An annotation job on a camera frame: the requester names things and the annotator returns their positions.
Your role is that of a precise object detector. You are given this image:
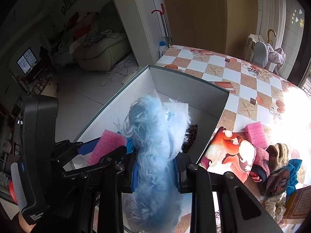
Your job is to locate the pink sponge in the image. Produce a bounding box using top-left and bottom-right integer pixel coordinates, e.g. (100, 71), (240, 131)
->
(245, 122), (268, 149)
(87, 129), (127, 165)

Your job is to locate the light blue fluffy scrunchie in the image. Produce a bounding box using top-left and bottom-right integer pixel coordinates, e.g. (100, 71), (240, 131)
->
(121, 95), (191, 232)

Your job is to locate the dark red green knitted sock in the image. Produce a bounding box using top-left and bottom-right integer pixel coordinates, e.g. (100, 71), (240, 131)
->
(258, 168), (290, 197)

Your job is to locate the white polka dot cloth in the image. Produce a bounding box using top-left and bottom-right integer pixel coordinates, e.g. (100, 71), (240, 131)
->
(265, 191), (287, 224)

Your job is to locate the blue cloth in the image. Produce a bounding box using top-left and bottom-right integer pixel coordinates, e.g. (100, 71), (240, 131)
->
(286, 159), (302, 197)

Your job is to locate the person left hand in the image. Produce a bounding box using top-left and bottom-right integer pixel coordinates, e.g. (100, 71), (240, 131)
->
(18, 212), (36, 233)

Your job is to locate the tissue pack with red print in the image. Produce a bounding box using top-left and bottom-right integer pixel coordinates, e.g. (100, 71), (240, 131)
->
(199, 127), (256, 183)

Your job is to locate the red pink knitted sock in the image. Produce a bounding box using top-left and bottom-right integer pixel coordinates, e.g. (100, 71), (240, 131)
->
(250, 147), (270, 183)

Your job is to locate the white open storage box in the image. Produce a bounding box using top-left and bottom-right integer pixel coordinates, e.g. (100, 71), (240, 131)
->
(76, 65), (229, 170)

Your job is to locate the pink sponge on table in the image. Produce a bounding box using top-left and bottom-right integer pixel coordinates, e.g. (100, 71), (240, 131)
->
(245, 122), (268, 149)

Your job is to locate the beige knitted sock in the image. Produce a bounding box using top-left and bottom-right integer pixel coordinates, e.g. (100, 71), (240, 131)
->
(266, 143), (289, 173)

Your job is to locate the beige sofa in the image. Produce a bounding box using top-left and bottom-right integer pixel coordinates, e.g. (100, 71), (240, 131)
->
(73, 32), (131, 72)

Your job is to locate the red yellow medicine box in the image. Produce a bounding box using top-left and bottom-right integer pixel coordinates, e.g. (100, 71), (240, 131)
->
(283, 186), (310, 220)

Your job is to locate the white bottle blue cap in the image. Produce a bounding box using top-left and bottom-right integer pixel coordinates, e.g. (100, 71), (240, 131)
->
(159, 41), (168, 57)

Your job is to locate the chair with clothes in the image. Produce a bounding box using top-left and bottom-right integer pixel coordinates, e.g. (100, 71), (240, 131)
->
(243, 34), (286, 74)

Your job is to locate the white power strip cable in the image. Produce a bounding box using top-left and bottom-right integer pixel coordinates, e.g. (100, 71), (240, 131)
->
(100, 57), (139, 87)

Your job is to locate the red handled mop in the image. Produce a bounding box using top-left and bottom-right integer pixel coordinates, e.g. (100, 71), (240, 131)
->
(151, 3), (172, 47)

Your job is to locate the brown umbrella handle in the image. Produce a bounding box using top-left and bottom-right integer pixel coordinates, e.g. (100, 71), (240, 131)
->
(266, 28), (278, 45)

